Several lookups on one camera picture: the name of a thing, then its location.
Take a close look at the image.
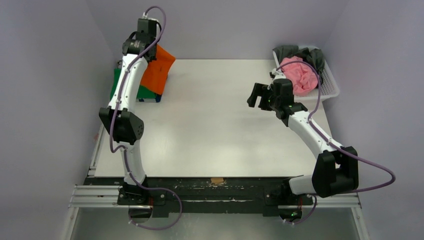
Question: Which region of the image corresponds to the orange t shirt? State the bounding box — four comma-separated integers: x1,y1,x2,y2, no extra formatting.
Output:
140,45,176,95

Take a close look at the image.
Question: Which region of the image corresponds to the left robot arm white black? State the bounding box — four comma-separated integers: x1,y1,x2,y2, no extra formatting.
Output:
99,17,162,205

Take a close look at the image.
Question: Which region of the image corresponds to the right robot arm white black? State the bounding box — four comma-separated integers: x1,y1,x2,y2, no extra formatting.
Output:
246,78,359,204

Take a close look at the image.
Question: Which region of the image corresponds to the pink t shirt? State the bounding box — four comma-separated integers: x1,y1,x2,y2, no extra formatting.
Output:
280,56,318,97

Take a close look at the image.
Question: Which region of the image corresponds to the white plastic basket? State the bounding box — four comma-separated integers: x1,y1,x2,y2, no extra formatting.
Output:
272,44,340,101

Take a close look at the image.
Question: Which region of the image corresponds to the folded green t shirt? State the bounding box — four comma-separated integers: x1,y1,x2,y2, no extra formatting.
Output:
109,68,157,101

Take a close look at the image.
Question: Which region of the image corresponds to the dark grey t shirt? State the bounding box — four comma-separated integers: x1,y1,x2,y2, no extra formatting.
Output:
272,45,325,96

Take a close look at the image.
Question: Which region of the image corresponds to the folded blue t shirt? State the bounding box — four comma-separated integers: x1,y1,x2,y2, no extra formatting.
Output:
138,94,162,103

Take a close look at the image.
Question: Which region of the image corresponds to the brown tape piece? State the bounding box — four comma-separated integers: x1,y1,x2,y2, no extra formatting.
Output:
210,177,225,185

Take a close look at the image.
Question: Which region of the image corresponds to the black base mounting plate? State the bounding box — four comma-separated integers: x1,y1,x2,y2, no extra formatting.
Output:
83,177,313,220

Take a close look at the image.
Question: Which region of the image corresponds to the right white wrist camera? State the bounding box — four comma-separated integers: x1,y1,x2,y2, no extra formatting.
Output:
269,69,286,80

